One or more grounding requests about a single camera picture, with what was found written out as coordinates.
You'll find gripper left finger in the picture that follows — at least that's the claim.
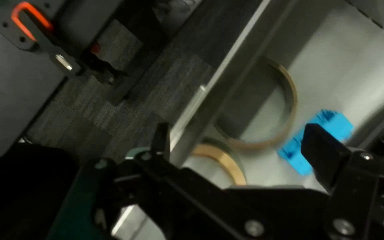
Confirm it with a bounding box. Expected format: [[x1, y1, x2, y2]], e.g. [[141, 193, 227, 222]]
[[94, 122, 266, 240]]

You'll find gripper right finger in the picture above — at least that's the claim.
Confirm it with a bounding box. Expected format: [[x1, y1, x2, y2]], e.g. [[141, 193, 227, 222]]
[[300, 123, 384, 240]]

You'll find blue Lego brick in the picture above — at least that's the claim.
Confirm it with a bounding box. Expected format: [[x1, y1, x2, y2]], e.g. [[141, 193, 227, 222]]
[[277, 109, 354, 176]]

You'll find white drawer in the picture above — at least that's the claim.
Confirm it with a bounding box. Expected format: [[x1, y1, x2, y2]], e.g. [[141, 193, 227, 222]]
[[111, 0, 384, 240]]

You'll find small brown tape roll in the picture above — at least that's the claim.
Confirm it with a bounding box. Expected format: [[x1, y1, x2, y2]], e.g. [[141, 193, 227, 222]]
[[191, 143, 248, 186]]

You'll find large brown tape ring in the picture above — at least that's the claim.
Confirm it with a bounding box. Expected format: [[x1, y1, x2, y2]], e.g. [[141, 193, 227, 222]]
[[213, 56, 298, 151]]

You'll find orange clamp handle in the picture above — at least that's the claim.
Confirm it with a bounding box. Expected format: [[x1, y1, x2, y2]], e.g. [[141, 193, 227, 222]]
[[11, 1, 54, 42]]

